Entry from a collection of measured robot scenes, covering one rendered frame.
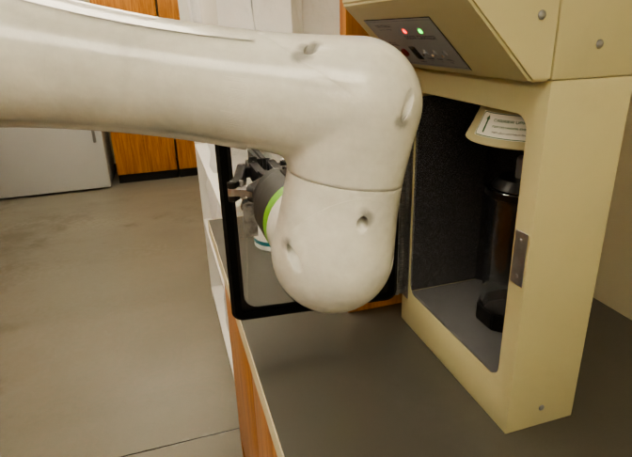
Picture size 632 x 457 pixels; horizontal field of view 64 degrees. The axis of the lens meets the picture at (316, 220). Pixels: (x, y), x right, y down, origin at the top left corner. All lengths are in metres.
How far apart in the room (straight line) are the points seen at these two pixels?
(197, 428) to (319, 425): 1.47
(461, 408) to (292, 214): 0.49
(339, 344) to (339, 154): 0.59
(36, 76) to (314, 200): 0.22
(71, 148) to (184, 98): 5.11
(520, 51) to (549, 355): 0.40
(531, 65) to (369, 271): 0.28
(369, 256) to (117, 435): 1.95
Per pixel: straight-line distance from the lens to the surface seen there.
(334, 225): 0.40
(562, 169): 0.64
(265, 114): 0.38
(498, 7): 0.55
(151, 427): 2.28
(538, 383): 0.77
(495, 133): 0.71
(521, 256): 0.66
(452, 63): 0.68
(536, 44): 0.58
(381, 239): 0.41
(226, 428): 2.19
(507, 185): 0.77
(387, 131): 0.38
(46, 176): 5.59
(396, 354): 0.91
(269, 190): 0.53
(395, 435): 0.77
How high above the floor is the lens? 1.47
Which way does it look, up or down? 21 degrees down
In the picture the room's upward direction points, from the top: 2 degrees counter-clockwise
